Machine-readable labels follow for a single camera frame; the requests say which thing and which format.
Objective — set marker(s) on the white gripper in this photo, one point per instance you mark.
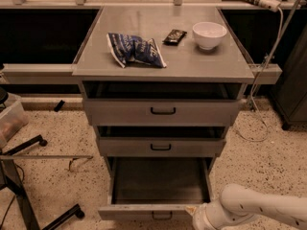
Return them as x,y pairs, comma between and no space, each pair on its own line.
199,217

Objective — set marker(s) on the grey bottom drawer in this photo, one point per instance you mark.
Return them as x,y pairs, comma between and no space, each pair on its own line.
156,188

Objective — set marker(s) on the grey drawer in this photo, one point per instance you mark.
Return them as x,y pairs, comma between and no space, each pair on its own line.
156,188
139,103
161,141

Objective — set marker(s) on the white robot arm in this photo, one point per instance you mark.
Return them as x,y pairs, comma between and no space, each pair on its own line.
238,205

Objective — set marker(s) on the grey middle drawer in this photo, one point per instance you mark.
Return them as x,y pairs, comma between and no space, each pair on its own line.
161,141

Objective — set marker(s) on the grey metal drawer cabinet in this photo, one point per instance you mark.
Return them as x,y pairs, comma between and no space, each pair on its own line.
185,62

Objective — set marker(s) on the grey top drawer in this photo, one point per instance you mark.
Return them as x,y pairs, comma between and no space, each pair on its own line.
139,103

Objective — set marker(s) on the dark grey side cabinet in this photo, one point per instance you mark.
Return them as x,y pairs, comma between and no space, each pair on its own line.
289,95

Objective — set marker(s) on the small black floor object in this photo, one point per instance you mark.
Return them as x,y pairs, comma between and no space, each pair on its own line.
59,106

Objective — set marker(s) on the blue chip bag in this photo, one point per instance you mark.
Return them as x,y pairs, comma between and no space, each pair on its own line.
127,48

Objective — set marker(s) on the black snack packet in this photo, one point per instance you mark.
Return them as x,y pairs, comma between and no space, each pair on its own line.
174,37

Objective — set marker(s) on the white ceramic bowl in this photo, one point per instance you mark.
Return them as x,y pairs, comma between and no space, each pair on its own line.
208,35

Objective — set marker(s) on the black rolling stand base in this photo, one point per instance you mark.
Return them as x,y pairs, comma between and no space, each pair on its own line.
10,178

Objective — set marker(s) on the thin metal bar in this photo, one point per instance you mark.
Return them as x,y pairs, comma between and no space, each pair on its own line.
44,157

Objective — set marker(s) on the clear plastic storage box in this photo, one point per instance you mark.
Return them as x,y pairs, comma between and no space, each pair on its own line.
12,118

